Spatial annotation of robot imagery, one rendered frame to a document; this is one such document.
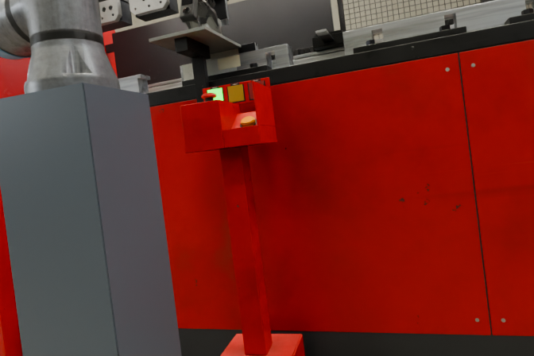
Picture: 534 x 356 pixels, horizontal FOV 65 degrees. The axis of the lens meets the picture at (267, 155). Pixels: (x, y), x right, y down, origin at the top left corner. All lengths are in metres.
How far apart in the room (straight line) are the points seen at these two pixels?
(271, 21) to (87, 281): 1.51
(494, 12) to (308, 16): 0.85
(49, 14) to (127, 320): 0.50
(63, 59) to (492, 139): 0.97
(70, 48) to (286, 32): 1.31
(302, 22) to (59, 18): 1.32
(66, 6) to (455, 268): 1.06
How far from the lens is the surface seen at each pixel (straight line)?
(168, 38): 1.25
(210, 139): 1.04
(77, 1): 0.79
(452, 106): 1.17
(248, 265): 1.11
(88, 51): 0.76
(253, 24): 2.00
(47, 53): 0.76
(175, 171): 1.36
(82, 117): 0.67
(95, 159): 0.67
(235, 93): 1.18
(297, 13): 1.95
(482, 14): 1.34
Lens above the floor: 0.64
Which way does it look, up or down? 1 degrees down
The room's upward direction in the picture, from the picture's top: 7 degrees counter-clockwise
